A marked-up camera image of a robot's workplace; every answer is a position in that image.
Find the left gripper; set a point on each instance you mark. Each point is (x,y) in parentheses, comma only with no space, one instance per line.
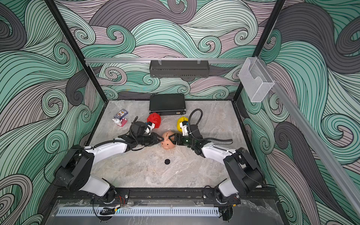
(154,142)

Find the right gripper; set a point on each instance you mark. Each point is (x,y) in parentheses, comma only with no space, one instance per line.
(177,136)

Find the pink piggy bank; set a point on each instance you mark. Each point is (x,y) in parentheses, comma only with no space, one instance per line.
(167,144)

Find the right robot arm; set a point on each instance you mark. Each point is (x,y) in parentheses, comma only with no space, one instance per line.
(243,171)

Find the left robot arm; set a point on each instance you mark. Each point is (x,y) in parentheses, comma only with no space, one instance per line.
(74,171)

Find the red piggy bank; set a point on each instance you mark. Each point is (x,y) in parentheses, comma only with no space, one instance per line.
(155,119)

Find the yellow piggy bank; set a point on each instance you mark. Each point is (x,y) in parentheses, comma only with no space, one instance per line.
(179,123)

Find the black case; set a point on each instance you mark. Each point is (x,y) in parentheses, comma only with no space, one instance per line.
(167,104)

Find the white pink bunny toy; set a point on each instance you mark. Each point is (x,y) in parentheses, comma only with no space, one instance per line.
(120,122)

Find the card box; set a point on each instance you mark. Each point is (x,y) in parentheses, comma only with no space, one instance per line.
(121,114)

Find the clear plastic holder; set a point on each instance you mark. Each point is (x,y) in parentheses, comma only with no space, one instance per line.
(256,79)

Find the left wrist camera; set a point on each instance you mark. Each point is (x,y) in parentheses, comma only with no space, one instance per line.
(149,126)

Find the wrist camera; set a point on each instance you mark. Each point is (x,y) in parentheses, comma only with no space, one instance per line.
(149,126)
(184,128)

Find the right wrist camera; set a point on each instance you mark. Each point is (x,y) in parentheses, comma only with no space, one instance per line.
(184,128)

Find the black wall shelf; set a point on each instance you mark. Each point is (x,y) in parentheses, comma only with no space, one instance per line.
(179,69)

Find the white cable duct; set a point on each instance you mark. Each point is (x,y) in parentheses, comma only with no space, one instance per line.
(139,211)

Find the aluminium rail right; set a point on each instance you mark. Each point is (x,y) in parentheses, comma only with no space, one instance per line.
(289,98)

